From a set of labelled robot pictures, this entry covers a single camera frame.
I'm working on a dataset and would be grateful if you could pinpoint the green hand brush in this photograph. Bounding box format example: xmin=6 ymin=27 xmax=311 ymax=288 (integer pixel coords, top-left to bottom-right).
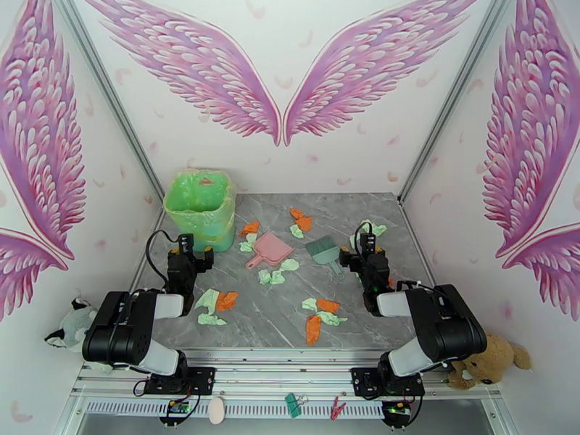
xmin=304 ymin=235 xmax=347 ymax=280

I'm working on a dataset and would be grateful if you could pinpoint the pink plastic dustpan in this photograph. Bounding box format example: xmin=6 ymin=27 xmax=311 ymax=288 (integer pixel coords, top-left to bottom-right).
xmin=245 ymin=231 xmax=296 ymax=270

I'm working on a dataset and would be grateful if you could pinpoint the green trash bin with bag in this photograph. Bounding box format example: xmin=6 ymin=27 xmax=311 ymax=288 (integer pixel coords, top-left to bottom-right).
xmin=162 ymin=170 xmax=238 ymax=254

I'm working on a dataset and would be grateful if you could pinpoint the grey husky plush toy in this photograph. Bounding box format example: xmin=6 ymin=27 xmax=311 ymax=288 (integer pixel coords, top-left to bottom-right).
xmin=44 ymin=297 xmax=115 ymax=375

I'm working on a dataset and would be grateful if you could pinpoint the left circuit board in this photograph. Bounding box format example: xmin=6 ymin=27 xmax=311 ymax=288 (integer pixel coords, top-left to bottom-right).
xmin=158 ymin=399 xmax=191 ymax=426

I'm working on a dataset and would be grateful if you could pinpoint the circuit board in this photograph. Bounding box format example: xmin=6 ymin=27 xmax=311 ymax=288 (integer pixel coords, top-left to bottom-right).
xmin=158 ymin=399 xmax=191 ymax=426
xmin=381 ymin=400 xmax=415 ymax=428

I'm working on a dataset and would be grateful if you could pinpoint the right circuit board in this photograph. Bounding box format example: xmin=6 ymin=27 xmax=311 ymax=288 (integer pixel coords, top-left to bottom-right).
xmin=381 ymin=400 xmax=415 ymax=428

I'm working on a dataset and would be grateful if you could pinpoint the beige egg-shaped object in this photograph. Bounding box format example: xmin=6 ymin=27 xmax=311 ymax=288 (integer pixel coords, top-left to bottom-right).
xmin=207 ymin=397 xmax=226 ymax=426

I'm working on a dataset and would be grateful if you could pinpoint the brown bear plush toy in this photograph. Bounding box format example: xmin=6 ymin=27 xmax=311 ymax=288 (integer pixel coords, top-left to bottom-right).
xmin=447 ymin=331 xmax=532 ymax=392

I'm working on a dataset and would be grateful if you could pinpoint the white perforated strip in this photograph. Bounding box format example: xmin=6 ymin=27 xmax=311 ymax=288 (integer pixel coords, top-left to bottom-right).
xmin=85 ymin=399 xmax=386 ymax=415

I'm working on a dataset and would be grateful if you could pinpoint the green binder clip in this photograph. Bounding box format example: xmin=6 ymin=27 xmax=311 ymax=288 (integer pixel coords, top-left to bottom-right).
xmin=284 ymin=392 xmax=309 ymax=420

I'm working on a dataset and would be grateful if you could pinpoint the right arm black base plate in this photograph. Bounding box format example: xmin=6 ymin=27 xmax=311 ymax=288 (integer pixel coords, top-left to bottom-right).
xmin=351 ymin=366 xmax=426 ymax=397

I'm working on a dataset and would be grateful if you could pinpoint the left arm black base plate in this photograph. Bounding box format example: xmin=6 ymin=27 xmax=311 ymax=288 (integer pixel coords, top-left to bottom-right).
xmin=144 ymin=366 xmax=216 ymax=396

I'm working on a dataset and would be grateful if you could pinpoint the aluminium mounting rail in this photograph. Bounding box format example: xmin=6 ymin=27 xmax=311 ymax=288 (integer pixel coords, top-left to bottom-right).
xmin=70 ymin=347 xmax=504 ymax=403

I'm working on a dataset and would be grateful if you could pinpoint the aluminium frame post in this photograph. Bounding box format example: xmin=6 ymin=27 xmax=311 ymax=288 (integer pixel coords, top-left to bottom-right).
xmin=49 ymin=0 xmax=166 ymax=204
xmin=398 ymin=0 xmax=522 ymax=204

